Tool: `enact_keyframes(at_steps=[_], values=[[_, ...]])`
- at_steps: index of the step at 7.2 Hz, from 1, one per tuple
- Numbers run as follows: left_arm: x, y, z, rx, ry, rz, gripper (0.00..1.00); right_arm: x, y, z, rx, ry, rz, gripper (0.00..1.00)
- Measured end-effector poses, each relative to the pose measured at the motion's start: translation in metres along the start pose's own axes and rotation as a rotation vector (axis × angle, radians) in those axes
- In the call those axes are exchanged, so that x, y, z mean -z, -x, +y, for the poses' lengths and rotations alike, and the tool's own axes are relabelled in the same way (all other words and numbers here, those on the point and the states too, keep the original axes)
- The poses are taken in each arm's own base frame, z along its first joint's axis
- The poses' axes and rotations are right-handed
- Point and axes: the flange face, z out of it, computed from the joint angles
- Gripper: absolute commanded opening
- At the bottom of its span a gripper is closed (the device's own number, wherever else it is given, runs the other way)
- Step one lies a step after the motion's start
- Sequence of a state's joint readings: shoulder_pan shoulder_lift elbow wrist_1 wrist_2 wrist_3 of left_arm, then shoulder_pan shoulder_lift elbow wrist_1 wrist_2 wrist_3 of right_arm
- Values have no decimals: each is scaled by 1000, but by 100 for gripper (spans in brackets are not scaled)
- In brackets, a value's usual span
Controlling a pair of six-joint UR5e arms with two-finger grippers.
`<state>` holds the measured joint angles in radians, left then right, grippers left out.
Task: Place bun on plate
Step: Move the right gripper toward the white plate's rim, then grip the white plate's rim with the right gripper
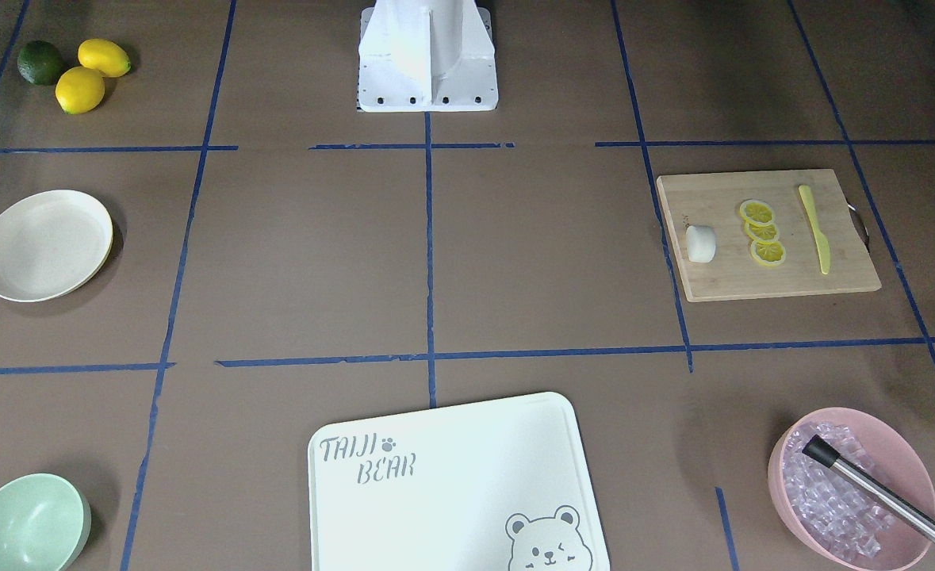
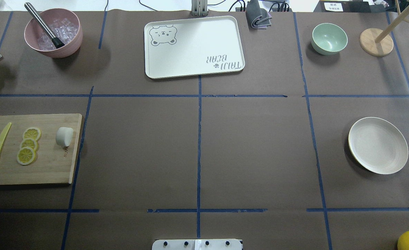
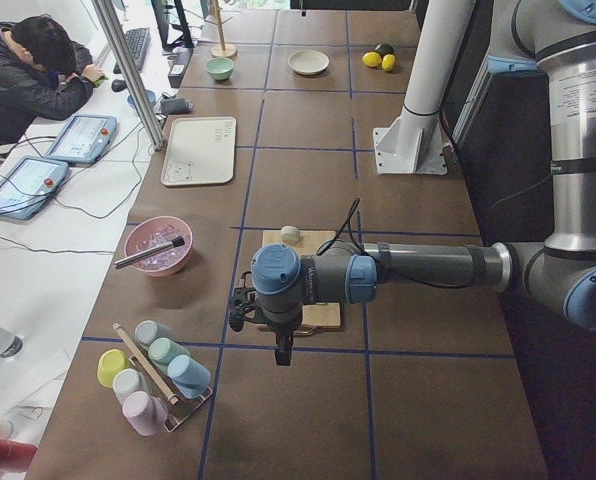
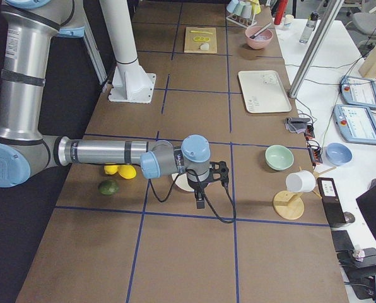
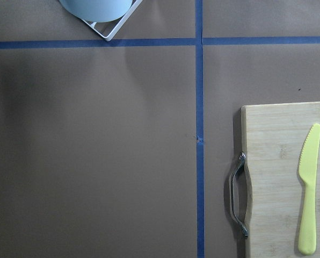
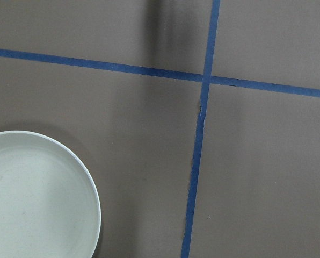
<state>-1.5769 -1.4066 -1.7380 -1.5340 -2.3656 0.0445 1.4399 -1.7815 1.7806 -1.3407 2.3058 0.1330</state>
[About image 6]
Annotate white round plate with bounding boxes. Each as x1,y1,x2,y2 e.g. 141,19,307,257
0,131,101,257

